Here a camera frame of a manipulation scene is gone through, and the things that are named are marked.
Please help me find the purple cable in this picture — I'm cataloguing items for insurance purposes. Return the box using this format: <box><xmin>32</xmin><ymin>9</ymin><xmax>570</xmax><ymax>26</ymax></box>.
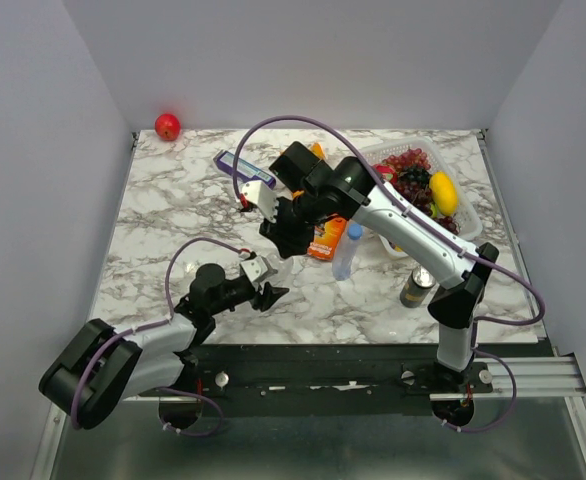
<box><xmin>70</xmin><ymin>237</ymin><xmax>249</xmax><ymax>431</ymax></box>
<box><xmin>231</xmin><ymin>115</ymin><xmax>547</xmax><ymax>327</ymax></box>

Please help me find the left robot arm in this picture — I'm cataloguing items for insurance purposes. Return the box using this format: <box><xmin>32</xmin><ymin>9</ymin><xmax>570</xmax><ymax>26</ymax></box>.
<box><xmin>38</xmin><ymin>256</ymin><xmax>289</xmax><ymax>430</ymax></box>

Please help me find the dark purple grape bunch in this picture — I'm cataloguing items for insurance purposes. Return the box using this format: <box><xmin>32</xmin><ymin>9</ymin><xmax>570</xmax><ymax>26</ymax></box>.
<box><xmin>394</xmin><ymin>182</ymin><xmax>459</xmax><ymax>234</ymax></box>

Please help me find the purple rectangular box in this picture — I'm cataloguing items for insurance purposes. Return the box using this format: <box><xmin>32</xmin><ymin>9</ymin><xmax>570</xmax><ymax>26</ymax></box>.
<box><xmin>213</xmin><ymin>150</ymin><xmax>276</xmax><ymax>189</ymax></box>

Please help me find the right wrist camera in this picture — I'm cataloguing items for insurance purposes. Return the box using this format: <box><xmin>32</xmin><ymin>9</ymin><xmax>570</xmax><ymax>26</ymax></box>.
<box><xmin>240</xmin><ymin>180</ymin><xmax>279</xmax><ymax>223</ymax></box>

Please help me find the red grape bunch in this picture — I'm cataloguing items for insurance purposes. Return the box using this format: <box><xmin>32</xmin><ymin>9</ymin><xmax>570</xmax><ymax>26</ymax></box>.
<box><xmin>382</xmin><ymin>148</ymin><xmax>431</xmax><ymax>173</ymax></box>

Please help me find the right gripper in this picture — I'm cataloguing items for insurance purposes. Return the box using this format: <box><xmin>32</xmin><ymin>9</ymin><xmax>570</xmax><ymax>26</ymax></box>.
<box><xmin>258</xmin><ymin>189</ymin><xmax>324</xmax><ymax>260</ymax></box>

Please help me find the black base frame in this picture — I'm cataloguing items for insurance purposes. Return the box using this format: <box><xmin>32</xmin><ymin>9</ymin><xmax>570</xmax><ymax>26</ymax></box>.
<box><xmin>142</xmin><ymin>341</ymin><xmax>552</xmax><ymax>425</ymax></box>

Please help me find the red dragon fruit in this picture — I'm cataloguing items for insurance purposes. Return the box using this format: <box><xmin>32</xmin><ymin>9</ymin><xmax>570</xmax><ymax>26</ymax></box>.
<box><xmin>375</xmin><ymin>164</ymin><xmax>397</xmax><ymax>184</ymax></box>

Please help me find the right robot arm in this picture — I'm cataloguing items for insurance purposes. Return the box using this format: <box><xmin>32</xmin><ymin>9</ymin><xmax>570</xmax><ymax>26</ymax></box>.
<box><xmin>260</xmin><ymin>142</ymin><xmax>499</xmax><ymax>392</ymax></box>

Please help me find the black drink can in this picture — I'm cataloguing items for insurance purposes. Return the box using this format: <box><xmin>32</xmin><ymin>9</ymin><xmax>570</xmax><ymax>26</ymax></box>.
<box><xmin>399</xmin><ymin>266</ymin><xmax>436</xmax><ymax>308</ymax></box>

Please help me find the orange yellow snack pack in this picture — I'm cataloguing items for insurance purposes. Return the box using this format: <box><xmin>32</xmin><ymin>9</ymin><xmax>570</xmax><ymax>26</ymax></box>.
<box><xmin>292</xmin><ymin>142</ymin><xmax>326</xmax><ymax>199</ymax></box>

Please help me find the black grape bunch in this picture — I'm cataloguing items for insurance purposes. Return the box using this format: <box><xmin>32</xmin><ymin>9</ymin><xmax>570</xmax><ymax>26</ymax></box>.
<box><xmin>398</xmin><ymin>165</ymin><xmax>431</xmax><ymax>188</ymax></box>

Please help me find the red apple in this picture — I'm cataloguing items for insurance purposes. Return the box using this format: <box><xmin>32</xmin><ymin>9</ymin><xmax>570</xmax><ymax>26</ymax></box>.
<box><xmin>154</xmin><ymin>113</ymin><xmax>181</xmax><ymax>142</ymax></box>

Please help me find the blue tinted plastic bottle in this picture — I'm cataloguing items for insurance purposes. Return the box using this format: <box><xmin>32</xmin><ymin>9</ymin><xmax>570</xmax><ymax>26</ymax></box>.
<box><xmin>332</xmin><ymin>222</ymin><xmax>362</xmax><ymax>281</ymax></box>

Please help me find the orange razor box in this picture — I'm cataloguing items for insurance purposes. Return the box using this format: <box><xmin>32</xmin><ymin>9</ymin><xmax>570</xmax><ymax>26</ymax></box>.
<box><xmin>307</xmin><ymin>216</ymin><xmax>348</xmax><ymax>261</ymax></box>

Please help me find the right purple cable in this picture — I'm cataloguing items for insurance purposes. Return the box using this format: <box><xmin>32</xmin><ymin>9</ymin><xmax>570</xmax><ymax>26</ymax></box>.
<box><xmin>231</xmin><ymin>115</ymin><xmax>547</xmax><ymax>327</ymax></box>

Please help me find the plain blue bottle cap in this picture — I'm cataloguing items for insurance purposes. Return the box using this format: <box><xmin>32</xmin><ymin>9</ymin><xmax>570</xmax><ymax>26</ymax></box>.
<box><xmin>347</xmin><ymin>223</ymin><xmax>363</xmax><ymax>240</ymax></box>

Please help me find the yellow mango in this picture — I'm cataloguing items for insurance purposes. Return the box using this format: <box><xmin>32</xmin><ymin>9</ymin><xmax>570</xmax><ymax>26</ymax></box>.
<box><xmin>429</xmin><ymin>171</ymin><xmax>459</xmax><ymax>216</ymax></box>

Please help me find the white plastic basket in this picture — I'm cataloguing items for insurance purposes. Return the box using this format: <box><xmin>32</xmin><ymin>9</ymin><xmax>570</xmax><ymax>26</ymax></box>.
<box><xmin>361</xmin><ymin>137</ymin><xmax>482</xmax><ymax>241</ymax></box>

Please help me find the clear crushed plastic bottle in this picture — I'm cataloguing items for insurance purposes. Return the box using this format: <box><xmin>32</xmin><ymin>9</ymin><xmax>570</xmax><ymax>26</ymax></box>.
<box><xmin>266</xmin><ymin>252</ymin><xmax>295</xmax><ymax>287</ymax></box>

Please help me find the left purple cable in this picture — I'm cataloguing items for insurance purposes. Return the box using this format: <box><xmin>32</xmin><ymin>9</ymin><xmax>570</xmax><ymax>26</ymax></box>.
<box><xmin>70</xmin><ymin>237</ymin><xmax>249</xmax><ymax>431</ymax></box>

